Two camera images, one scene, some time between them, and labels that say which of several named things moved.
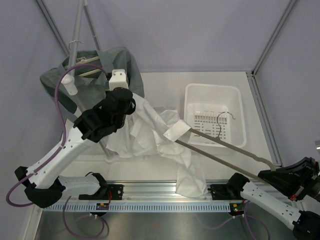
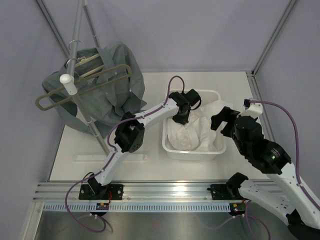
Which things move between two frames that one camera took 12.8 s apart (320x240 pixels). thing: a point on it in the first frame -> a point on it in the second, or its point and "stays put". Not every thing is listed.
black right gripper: x=289 y=179 -> x=224 y=115
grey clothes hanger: x=228 y=144 -> x=56 y=86
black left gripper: x=130 y=108 -> x=181 y=120
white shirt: x=147 y=133 -> x=197 y=135
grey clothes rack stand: x=70 y=78 stays put
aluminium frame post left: x=54 y=26 stays put
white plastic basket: x=217 y=109 -> x=173 y=154
